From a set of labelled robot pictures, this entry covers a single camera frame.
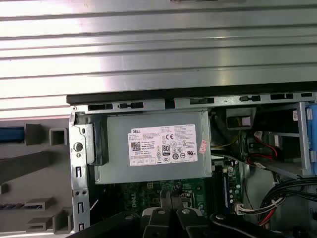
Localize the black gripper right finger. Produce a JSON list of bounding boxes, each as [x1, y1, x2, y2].
[[172, 190, 285, 238]]

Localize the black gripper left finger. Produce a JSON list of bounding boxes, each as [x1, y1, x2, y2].
[[71, 190, 174, 238]]

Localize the green motherboard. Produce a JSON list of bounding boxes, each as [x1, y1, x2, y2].
[[116, 158, 245, 224]]

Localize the RAM stick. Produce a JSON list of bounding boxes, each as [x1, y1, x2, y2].
[[222, 171, 231, 215]]

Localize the grey power supply unit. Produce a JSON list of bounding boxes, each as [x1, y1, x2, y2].
[[94, 111, 213, 184]]

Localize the black open PC case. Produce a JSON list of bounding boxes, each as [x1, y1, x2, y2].
[[66, 81, 317, 238]]

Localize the grey parts rack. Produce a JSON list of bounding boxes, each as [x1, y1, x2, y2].
[[0, 118, 75, 234]]

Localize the blue plastic drive latch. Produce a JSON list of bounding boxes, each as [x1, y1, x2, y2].
[[305, 106, 317, 172]]

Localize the yellow wires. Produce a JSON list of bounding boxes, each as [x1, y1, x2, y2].
[[211, 119, 242, 151]]

